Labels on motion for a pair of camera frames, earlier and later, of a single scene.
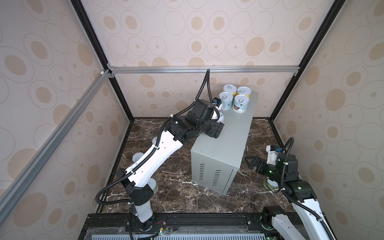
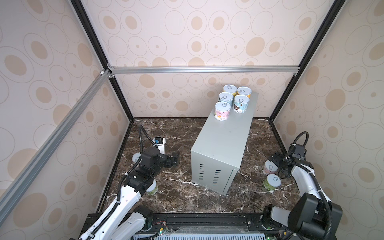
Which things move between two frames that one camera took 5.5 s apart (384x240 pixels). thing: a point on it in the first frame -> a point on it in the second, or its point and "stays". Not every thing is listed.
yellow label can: [231, 89] stays
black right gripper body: [269, 171] -> [282, 162]
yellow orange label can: [244, 91] stays
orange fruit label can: [136, 156] stays
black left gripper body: [211, 128] -> [167, 162]
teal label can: [240, 103] stays
